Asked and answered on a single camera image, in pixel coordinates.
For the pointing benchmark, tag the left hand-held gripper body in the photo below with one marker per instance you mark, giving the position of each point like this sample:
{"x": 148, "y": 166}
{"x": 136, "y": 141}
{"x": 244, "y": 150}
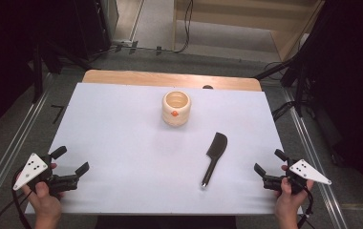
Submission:
{"x": 31, "y": 168}

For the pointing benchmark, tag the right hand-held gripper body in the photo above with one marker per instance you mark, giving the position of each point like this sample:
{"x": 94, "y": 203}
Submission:
{"x": 310, "y": 173}

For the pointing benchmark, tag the black comb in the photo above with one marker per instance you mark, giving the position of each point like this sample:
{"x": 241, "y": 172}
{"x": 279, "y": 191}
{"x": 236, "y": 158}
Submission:
{"x": 216, "y": 149}

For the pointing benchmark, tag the cream ribbed cup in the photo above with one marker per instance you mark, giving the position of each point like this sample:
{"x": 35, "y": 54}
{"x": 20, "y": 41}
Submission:
{"x": 176, "y": 113}

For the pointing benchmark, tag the person's right hand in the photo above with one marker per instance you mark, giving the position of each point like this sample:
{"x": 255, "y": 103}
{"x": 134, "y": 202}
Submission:
{"x": 288, "y": 203}

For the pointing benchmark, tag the person's left hand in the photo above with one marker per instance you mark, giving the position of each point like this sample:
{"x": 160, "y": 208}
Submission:
{"x": 46, "y": 203}

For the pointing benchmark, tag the white board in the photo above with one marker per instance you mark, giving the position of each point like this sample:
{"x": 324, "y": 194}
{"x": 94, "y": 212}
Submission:
{"x": 138, "y": 152}

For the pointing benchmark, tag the black tripod stand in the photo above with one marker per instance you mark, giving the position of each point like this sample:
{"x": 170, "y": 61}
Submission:
{"x": 297, "y": 70}

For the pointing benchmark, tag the person's dark clothing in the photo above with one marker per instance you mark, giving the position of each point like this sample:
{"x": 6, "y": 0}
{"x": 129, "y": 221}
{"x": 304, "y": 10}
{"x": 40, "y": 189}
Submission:
{"x": 166, "y": 222}

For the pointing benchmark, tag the wooden table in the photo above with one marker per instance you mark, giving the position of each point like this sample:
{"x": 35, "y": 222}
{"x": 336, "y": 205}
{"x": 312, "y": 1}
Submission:
{"x": 157, "y": 78}

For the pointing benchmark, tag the dark cabinet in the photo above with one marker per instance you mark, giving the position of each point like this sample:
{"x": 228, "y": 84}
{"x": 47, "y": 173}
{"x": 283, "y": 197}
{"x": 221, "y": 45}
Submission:
{"x": 90, "y": 25}

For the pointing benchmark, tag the light wooden shelf unit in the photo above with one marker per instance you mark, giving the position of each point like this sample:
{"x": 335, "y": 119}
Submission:
{"x": 249, "y": 25}

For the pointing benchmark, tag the metal floor rail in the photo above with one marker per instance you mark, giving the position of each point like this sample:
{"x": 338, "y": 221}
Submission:
{"x": 14, "y": 146}
{"x": 313, "y": 152}

